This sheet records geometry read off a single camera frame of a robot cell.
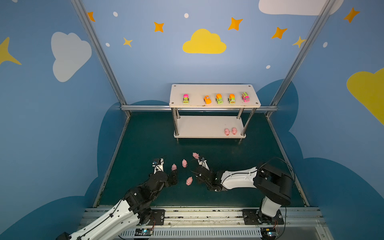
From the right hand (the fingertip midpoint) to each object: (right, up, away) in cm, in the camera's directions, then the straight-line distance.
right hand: (199, 170), depth 90 cm
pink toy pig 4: (-6, -5, -4) cm, 9 cm away
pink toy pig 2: (-10, +3, +3) cm, 11 cm away
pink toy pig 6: (+19, +23, +10) cm, 32 cm away
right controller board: (+33, -25, -19) cm, 46 cm away
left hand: (-15, +2, -11) cm, 18 cm away
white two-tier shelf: (+9, +27, +15) cm, 32 cm away
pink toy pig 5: (+24, +24, +11) cm, 36 cm away
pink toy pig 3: (-16, +2, +1) cm, 16 cm away
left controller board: (-28, -24, -19) cm, 42 cm away
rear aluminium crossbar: (-17, +37, -10) cm, 42 cm away
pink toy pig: (-2, +8, +6) cm, 10 cm away
